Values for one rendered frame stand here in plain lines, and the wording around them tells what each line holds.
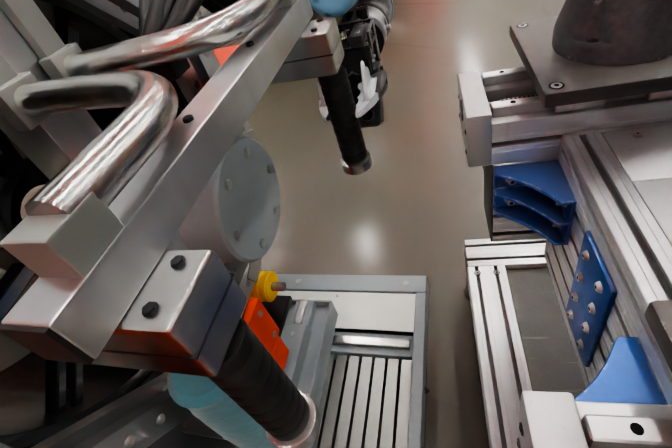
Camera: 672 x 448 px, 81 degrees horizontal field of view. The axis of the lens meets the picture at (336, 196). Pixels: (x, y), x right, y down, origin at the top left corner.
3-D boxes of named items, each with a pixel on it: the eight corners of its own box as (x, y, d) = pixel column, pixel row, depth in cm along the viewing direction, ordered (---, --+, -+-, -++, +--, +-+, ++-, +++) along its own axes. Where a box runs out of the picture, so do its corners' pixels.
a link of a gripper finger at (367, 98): (346, 82, 46) (348, 51, 53) (356, 124, 50) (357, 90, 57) (372, 76, 46) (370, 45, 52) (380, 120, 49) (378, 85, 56)
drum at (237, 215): (159, 207, 56) (95, 124, 47) (296, 200, 49) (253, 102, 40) (98, 292, 46) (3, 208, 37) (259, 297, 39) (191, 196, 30)
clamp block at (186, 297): (135, 294, 27) (84, 244, 24) (251, 297, 24) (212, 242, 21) (89, 367, 23) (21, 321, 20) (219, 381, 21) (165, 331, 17)
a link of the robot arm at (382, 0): (349, -16, 73) (358, 30, 78) (338, 5, 65) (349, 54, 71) (391, -26, 70) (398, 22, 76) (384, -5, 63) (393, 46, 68)
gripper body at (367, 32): (315, 43, 53) (332, 11, 62) (331, 99, 59) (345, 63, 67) (370, 33, 51) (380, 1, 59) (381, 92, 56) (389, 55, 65)
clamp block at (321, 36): (279, 67, 51) (264, 26, 47) (346, 56, 48) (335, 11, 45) (267, 86, 47) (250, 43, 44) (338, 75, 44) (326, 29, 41)
